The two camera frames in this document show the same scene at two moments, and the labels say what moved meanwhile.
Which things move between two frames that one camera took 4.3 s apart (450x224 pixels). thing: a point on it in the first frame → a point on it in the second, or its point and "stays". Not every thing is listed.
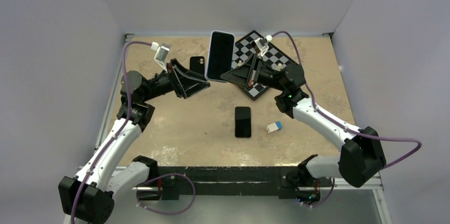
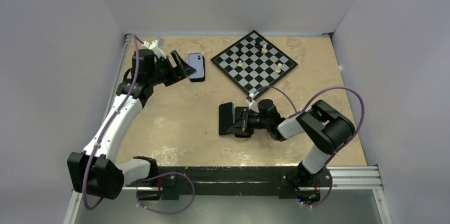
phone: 220,55 → 226,117
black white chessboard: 243,49 stays
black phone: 242,119 stays
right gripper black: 241,75 → 244,118
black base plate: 287,182 stays
